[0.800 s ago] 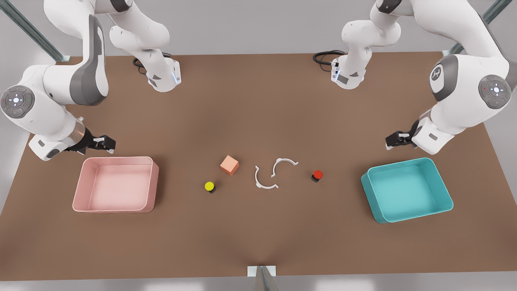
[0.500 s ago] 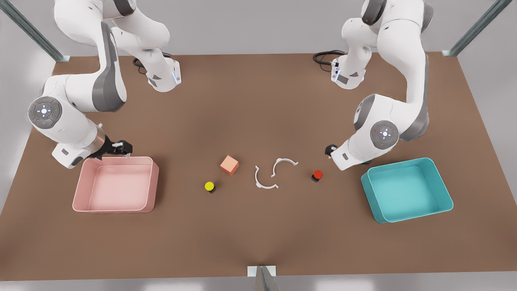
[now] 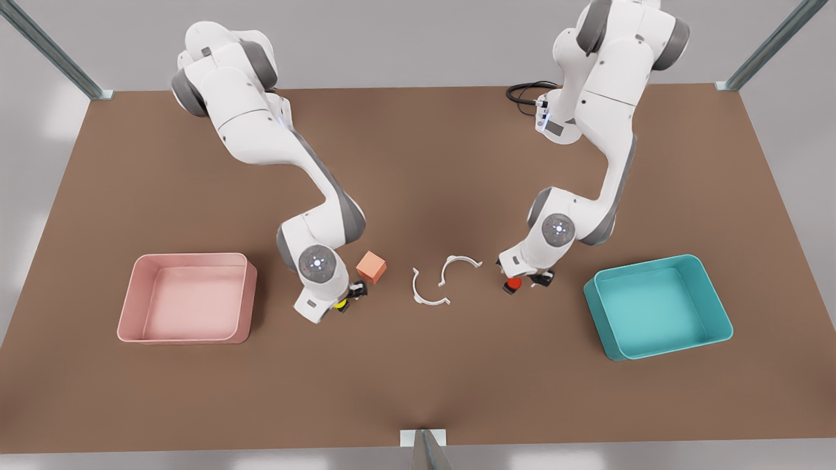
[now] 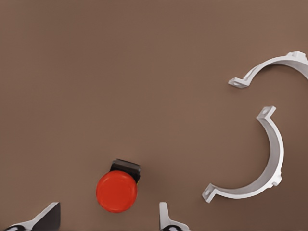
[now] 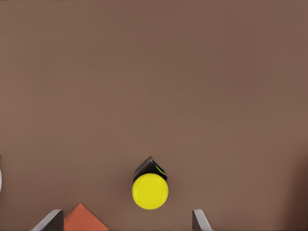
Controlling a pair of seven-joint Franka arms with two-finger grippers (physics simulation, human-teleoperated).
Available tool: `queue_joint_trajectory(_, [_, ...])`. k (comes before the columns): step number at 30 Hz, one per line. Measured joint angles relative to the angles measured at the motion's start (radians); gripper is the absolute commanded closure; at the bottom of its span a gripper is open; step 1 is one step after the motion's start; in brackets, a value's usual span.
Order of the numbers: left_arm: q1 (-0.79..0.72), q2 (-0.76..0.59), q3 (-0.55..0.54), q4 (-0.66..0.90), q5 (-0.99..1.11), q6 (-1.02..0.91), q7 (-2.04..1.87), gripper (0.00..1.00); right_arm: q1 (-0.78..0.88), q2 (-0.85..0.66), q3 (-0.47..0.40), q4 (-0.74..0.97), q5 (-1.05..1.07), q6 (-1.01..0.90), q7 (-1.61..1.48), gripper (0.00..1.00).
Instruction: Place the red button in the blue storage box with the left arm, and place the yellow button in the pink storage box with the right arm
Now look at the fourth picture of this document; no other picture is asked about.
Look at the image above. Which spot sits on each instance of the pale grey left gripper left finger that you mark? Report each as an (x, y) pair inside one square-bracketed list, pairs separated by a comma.
[(45, 217)]

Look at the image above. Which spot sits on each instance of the red push button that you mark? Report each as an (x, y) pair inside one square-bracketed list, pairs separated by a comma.
[(117, 191)]

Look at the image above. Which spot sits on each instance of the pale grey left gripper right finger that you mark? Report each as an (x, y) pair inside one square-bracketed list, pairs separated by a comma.
[(164, 216)]

